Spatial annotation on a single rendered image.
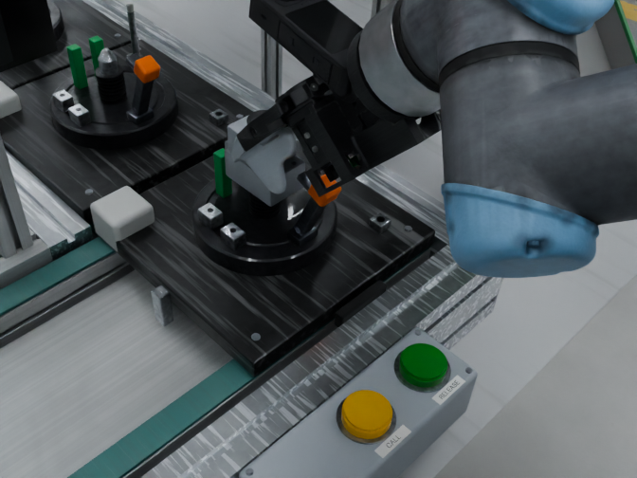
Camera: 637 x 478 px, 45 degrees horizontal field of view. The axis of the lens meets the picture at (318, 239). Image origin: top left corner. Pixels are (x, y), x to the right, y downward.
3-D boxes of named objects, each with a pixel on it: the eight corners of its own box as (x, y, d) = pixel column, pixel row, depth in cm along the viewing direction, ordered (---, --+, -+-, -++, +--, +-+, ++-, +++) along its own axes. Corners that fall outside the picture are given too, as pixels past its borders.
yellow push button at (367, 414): (400, 424, 61) (403, 411, 60) (366, 455, 59) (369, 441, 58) (363, 394, 63) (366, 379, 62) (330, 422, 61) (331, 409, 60)
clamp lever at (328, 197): (317, 231, 71) (343, 188, 65) (301, 242, 70) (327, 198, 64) (292, 203, 72) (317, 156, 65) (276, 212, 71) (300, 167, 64)
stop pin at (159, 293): (174, 321, 72) (171, 292, 69) (164, 327, 71) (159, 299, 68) (165, 312, 72) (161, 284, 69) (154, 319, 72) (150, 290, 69)
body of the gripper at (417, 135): (311, 201, 60) (400, 155, 50) (256, 105, 59) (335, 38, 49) (377, 161, 64) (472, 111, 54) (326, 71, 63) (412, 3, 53)
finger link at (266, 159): (239, 217, 66) (304, 179, 60) (205, 157, 66) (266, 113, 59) (263, 204, 69) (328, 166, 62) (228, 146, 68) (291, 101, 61)
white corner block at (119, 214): (158, 235, 76) (154, 205, 74) (120, 257, 74) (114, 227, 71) (132, 212, 79) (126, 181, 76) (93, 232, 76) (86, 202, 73)
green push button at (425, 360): (453, 376, 65) (458, 361, 64) (424, 403, 63) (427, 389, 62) (417, 348, 67) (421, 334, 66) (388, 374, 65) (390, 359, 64)
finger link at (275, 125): (233, 157, 62) (300, 112, 55) (224, 141, 61) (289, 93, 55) (271, 138, 65) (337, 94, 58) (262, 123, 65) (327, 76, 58)
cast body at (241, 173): (305, 187, 71) (307, 124, 66) (270, 208, 69) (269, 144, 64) (245, 147, 75) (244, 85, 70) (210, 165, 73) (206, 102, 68)
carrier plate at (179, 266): (433, 244, 77) (436, 229, 76) (254, 378, 64) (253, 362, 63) (273, 137, 89) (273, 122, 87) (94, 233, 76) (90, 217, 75)
